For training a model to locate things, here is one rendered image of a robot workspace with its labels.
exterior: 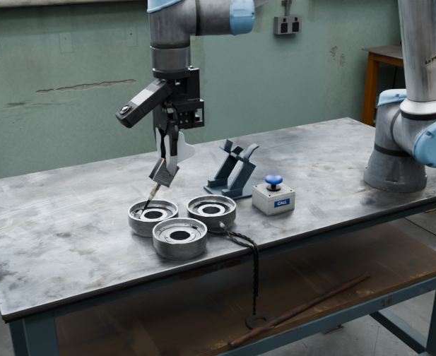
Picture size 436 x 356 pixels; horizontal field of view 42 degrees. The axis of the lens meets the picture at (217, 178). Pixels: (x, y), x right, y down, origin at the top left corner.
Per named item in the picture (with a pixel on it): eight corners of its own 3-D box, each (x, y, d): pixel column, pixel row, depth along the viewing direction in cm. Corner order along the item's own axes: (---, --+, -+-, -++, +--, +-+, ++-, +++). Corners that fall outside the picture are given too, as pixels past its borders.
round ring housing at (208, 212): (179, 217, 123) (179, 200, 121) (223, 208, 127) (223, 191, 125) (198, 238, 114) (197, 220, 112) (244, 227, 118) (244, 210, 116)
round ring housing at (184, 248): (181, 268, 103) (180, 248, 102) (142, 250, 110) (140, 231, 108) (218, 246, 111) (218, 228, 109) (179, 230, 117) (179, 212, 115)
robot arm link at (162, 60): (159, 51, 101) (143, 44, 108) (160, 75, 103) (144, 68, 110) (197, 46, 104) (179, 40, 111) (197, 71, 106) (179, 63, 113)
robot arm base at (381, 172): (395, 165, 150) (399, 129, 146) (439, 185, 137) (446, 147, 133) (350, 175, 143) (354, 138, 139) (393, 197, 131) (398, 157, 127)
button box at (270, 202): (268, 216, 123) (268, 196, 121) (251, 203, 128) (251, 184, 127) (299, 208, 126) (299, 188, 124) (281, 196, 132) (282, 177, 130)
